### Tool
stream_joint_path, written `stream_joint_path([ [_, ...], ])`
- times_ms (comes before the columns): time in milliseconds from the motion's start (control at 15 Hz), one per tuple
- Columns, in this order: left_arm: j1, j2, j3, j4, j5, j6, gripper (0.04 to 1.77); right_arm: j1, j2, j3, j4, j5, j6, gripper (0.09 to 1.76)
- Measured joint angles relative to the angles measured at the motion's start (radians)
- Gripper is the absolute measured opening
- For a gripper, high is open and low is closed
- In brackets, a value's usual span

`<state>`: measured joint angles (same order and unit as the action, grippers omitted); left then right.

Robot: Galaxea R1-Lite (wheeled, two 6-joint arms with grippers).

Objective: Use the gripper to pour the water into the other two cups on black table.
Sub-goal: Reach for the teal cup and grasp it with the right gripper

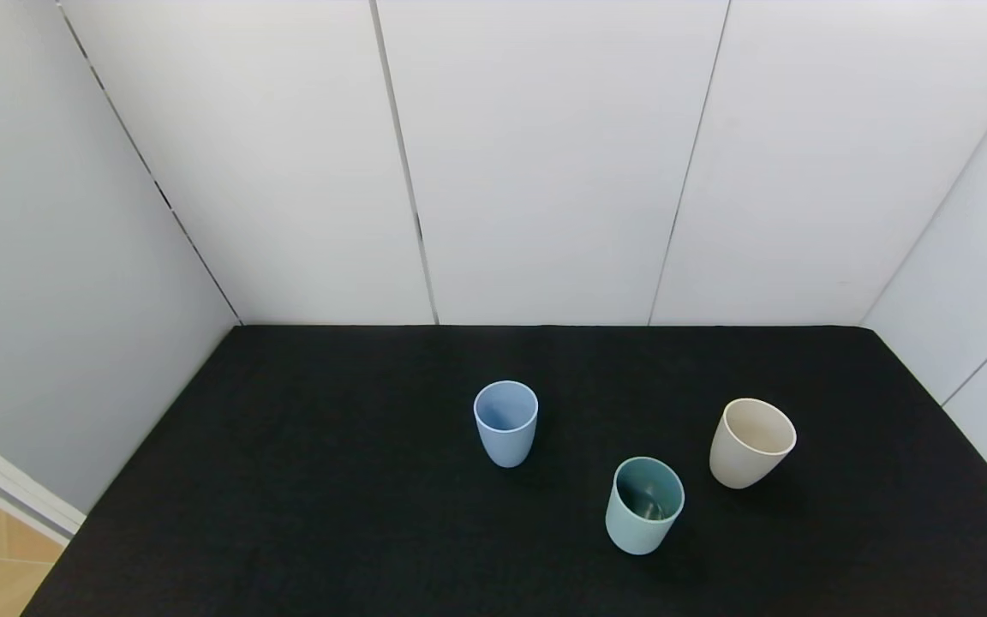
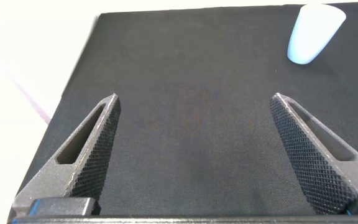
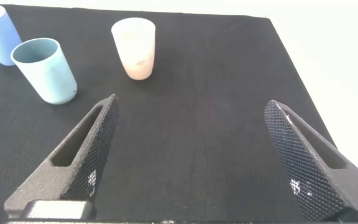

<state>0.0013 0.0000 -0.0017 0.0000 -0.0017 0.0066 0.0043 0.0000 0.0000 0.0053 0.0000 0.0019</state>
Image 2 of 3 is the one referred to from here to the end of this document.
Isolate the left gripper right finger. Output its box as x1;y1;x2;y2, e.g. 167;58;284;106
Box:
270;92;358;215

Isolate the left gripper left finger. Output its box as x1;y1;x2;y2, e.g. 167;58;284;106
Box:
12;92;121;216

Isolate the black table cloth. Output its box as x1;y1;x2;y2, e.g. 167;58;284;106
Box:
7;1;358;218

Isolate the light blue plastic cup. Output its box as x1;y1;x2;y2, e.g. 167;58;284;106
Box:
287;3;347;65

